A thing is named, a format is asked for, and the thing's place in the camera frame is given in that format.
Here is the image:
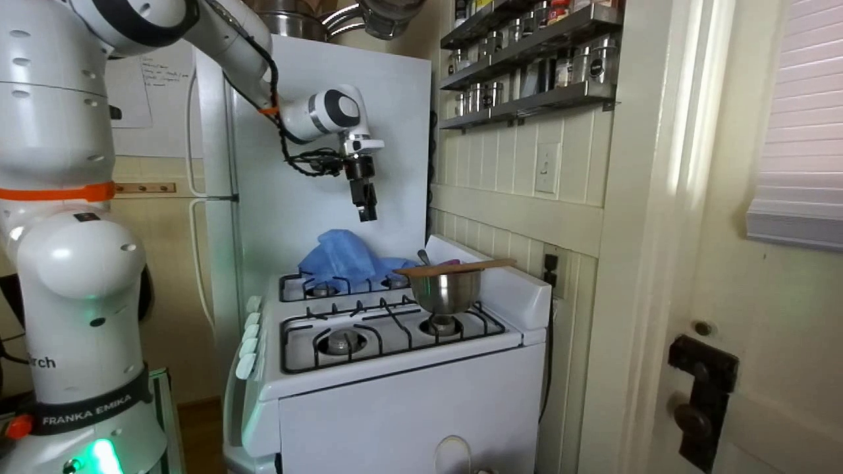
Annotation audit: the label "white window blind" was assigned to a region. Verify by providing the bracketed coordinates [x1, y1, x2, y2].
[745, 0, 843, 249]

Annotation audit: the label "wooden spoon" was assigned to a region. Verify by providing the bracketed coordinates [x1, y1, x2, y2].
[397, 258, 513, 278]

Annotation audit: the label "white refrigerator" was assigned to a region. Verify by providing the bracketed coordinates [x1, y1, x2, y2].
[107, 36, 431, 398]

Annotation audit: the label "hanging steel pots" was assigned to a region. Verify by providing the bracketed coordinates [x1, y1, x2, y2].
[247, 0, 425, 43]

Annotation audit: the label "black door lock plate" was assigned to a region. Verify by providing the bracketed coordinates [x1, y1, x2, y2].
[669, 334, 737, 474]

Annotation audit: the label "white gas stove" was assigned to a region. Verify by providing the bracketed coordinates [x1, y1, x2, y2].
[225, 265, 551, 474]

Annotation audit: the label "metal spice rack shelf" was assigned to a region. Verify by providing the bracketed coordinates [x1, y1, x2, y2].
[441, 0, 625, 129]

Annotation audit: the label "blue striped fabric cloth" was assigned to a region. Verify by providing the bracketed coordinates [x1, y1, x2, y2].
[298, 228, 413, 282]

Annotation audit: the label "white wall outlet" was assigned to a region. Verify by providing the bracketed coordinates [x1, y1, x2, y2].
[535, 141, 559, 195]

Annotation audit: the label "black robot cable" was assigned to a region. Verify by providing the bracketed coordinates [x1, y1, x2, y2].
[218, 24, 354, 179]

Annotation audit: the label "steel pot on stove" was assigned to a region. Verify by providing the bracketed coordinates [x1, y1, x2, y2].
[410, 272, 483, 316]

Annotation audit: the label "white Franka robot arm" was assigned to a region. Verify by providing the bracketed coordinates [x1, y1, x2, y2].
[0, 0, 366, 474]

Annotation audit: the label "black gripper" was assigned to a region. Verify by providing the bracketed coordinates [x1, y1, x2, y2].
[342, 132, 384, 220]

